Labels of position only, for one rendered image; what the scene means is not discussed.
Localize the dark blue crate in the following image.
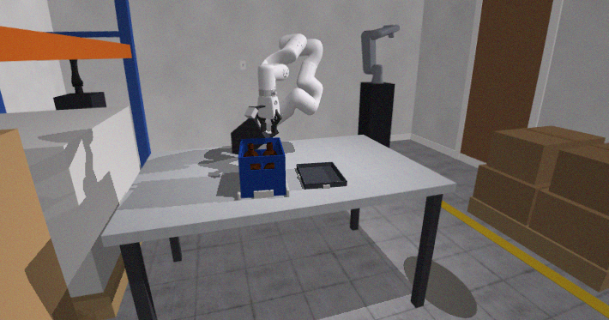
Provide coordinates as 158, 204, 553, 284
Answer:
238, 137, 286, 198

